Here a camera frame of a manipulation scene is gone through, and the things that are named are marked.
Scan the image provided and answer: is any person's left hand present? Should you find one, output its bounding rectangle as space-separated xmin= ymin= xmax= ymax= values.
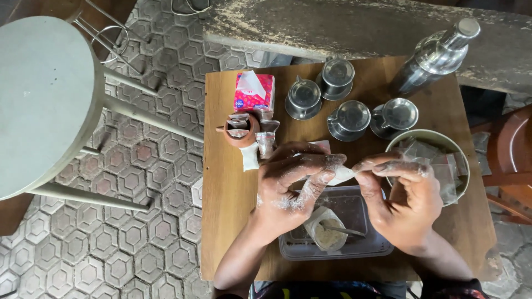
xmin=254 ymin=141 xmax=347 ymax=238

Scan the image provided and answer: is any person's right hand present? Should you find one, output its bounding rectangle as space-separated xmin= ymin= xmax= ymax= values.
xmin=352 ymin=151 xmax=444 ymax=255

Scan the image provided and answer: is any small white powder packet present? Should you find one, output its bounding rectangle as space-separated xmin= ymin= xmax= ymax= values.
xmin=328 ymin=165 xmax=359 ymax=186

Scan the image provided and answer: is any white filled packet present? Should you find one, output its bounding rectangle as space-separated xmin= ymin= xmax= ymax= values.
xmin=241 ymin=142 xmax=261 ymax=172

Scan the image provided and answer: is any heap of empty plastic bags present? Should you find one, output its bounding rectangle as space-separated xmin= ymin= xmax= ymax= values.
xmin=394 ymin=139 xmax=469 ymax=205

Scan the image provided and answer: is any clear plastic container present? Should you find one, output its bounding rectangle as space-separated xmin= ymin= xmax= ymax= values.
xmin=278 ymin=185 xmax=395 ymax=262

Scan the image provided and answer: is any pink white paper piece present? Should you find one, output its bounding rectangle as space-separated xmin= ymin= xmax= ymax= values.
xmin=310 ymin=140 xmax=332 ymax=155

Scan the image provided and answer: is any brown clay mug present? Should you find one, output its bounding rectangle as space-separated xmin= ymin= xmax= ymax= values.
xmin=215 ymin=113 xmax=261 ymax=149

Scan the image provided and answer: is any metal spoon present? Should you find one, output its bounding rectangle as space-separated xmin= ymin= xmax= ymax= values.
xmin=319 ymin=224 xmax=367 ymax=238

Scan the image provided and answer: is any plastic bag of powder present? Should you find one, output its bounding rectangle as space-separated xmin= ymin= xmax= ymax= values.
xmin=303 ymin=206 xmax=349 ymax=252

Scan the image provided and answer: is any metal bowl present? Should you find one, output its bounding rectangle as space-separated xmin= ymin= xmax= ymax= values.
xmin=384 ymin=129 xmax=470 ymax=207

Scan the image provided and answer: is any packets bunch in mug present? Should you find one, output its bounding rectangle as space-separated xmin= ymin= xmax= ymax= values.
xmin=226 ymin=112 xmax=251 ymax=138

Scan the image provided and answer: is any steel coffee filter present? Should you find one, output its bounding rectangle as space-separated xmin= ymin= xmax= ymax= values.
xmin=285 ymin=76 xmax=322 ymax=121
xmin=369 ymin=97 xmax=420 ymax=141
xmin=327 ymin=100 xmax=372 ymax=143
xmin=315 ymin=58 xmax=355 ymax=101

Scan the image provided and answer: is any pink tissue box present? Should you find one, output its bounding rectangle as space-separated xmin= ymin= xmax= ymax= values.
xmin=233 ymin=70 xmax=276 ymax=114

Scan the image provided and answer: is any person's dark patterned clothing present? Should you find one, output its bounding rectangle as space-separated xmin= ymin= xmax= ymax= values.
xmin=249 ymin=279 xmax=492 ymax=299

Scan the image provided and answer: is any wooden chair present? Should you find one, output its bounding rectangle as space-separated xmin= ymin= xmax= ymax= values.
xmin=470 ymin=103 xmax=532 ymax=226

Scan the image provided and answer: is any steel cocktail shaker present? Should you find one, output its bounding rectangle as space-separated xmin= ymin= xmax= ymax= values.
xmin=388 ymin=17 xmax=481 ymax=99

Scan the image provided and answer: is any weathered concrete bench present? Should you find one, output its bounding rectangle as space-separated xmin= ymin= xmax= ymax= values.
xmin=203 ymin=0 xmax=532 ymax=95

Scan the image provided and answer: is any round white stool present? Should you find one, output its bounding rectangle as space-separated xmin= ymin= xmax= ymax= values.
xmin=0 ymin=16 xmax=205 ymax=213

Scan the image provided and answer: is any thin wire loop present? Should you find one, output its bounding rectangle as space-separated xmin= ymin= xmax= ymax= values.
xmin=170 ymin=0 xmax=211 ymax=17

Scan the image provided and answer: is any metal wire stool frame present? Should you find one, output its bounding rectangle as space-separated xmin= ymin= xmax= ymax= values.
xmin=66 ymin=0 xmax=151 ymax=76

